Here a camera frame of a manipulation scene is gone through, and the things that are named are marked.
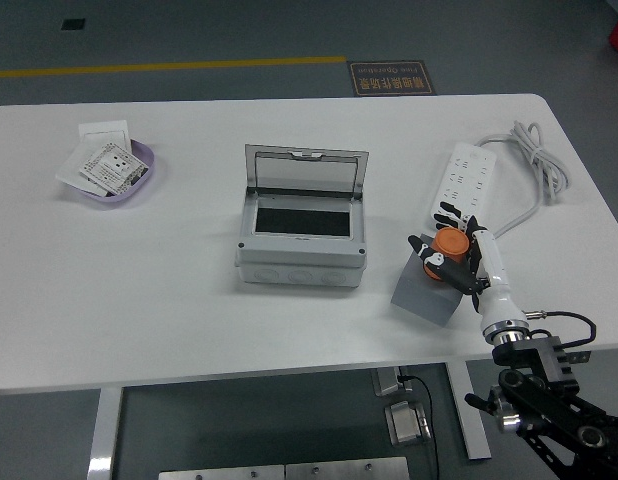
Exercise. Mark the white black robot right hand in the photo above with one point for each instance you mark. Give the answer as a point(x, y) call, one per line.
point(494, 280)

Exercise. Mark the orange cylinder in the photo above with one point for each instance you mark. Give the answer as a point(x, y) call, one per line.
point(451, 242)

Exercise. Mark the grey electrical box with lid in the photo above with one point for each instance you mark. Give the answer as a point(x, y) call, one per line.
point(299, 255)

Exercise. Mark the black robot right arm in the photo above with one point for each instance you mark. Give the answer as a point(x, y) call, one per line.
point(554, 400)

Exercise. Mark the grey cube with round hole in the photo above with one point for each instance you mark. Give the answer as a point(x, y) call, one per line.
point(424, 300)

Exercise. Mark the metal box under table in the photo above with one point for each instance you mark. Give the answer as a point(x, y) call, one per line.
point(406, 425)

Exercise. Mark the white power strip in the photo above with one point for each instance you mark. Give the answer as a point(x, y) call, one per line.
point(469, 175)

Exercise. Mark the white table leg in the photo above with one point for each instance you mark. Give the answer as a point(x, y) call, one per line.
point(471, 425)
point(105, 435)

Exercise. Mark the brown floor sign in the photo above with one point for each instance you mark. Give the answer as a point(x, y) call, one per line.
point(391, 78)

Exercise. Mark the purple plastic tray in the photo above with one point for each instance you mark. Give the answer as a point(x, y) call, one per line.
point(139, 187)

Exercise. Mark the yellow floor tape line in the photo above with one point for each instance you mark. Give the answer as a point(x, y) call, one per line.
point(164, 66)

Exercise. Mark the socket panel with printed film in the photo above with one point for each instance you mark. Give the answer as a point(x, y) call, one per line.
point(111, 167)

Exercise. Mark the flat white cover plate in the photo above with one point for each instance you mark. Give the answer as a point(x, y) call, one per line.
point(71, 167)

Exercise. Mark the black floor socket cover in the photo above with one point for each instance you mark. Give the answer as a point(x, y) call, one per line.
point(73, 24)

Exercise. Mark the metal bracket under table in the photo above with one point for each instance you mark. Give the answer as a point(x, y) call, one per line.
point(386, 382)

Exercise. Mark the metal base plate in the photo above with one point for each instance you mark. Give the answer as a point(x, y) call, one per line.
point(221, 474)
point(346, 470)

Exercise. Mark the white wall switch panel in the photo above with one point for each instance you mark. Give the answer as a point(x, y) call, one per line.
point(104, 131)

